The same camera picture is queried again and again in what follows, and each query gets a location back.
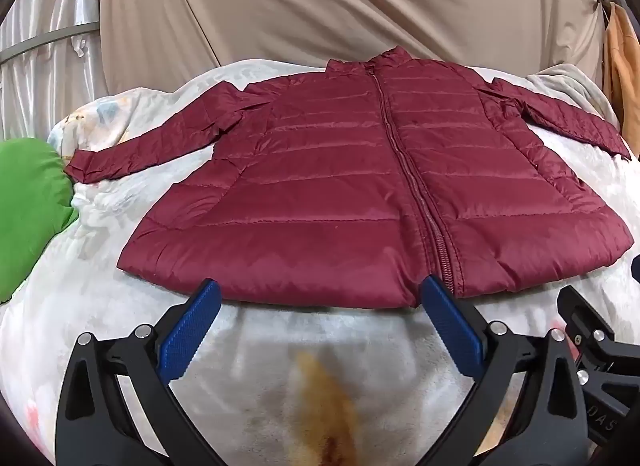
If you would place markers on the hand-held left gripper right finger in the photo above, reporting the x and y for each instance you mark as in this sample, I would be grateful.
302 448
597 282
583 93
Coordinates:
452 327

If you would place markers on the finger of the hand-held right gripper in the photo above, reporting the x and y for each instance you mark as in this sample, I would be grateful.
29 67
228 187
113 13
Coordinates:
585 318

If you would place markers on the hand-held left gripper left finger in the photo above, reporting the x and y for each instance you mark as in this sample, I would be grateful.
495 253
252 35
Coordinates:
191 331

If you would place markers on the maroon puffer jacket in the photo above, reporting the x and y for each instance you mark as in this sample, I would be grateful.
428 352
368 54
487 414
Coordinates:
325 185

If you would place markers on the white floral blanket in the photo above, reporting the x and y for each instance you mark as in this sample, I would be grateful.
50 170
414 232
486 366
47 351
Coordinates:
100 266

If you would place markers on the green pillow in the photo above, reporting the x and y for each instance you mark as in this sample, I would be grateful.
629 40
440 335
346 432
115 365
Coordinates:
30 206

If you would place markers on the orange hanging cloth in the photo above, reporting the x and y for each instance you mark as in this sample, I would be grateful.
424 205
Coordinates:
620 65

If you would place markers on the white satin curtain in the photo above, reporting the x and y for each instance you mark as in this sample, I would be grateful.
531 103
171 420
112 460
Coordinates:
50 85

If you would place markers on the beige curtain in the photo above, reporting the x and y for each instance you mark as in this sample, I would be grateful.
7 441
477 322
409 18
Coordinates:
300 5

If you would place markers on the grey metal rail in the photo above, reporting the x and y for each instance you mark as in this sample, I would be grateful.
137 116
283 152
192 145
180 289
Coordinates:
50 36

